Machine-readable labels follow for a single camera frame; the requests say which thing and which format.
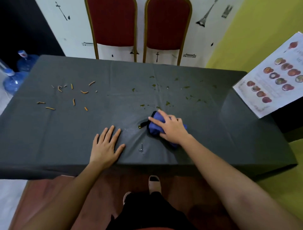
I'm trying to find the blue cleaning cloth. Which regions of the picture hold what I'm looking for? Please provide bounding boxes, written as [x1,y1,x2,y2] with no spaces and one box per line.
[147,111,187,149]

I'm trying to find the white printed menu sheet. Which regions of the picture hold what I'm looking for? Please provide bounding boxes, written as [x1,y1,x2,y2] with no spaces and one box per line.
[232,32,303,119]

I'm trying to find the red chair with gold frame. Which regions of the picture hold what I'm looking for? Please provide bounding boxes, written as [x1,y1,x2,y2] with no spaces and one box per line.
[143,0,193,66]
[84,0,138,63]

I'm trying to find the person's left hand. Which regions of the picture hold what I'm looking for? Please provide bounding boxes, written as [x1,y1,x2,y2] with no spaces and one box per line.
[89,125,126,170]

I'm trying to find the blue water jug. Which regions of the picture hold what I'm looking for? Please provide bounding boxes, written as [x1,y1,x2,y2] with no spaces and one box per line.
[16,50,40,72]
[3,68,29,96]

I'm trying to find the scattered green leaf scraps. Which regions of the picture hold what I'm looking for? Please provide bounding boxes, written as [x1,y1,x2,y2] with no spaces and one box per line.
[131,75,217,110]

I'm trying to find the dark grey tablecloth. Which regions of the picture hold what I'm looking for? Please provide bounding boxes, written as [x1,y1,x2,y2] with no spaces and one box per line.
[0,55,298,180]

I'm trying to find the person's right forearm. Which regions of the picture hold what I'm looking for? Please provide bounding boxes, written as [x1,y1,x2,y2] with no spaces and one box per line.
[180,134,303,230]

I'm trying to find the person's left forearm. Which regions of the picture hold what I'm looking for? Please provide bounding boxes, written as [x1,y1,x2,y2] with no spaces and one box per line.
[21,162,117,230]

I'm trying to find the person's black trousers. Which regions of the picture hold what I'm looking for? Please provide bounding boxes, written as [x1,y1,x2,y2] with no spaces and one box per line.
[106,191,197,230]

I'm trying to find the person's right hand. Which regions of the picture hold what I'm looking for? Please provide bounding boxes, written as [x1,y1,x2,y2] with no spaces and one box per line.
[148,109,191,145]

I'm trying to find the beige slipper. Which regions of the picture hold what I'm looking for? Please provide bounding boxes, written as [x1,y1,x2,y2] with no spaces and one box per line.
[122,191,132,206]
[148,175,162,195]

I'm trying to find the scattered orange snack sticks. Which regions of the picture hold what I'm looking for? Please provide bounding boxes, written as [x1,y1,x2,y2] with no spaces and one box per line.
[36,81,98,112]

